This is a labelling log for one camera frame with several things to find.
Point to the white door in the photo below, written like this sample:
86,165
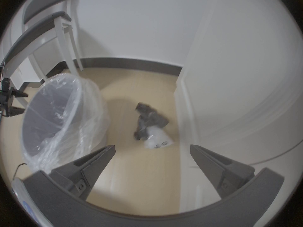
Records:
236,79

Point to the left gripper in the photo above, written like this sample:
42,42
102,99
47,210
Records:
6,100

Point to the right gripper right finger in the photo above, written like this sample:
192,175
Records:
220,171

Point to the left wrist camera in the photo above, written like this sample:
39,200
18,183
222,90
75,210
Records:
6,83

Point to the clear plastic bag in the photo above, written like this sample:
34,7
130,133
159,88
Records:
90,117

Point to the grey padded white chair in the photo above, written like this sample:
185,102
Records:
35,32

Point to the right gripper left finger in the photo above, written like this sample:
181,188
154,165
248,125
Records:
92,167

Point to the white trash bin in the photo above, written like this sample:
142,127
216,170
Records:
33,117

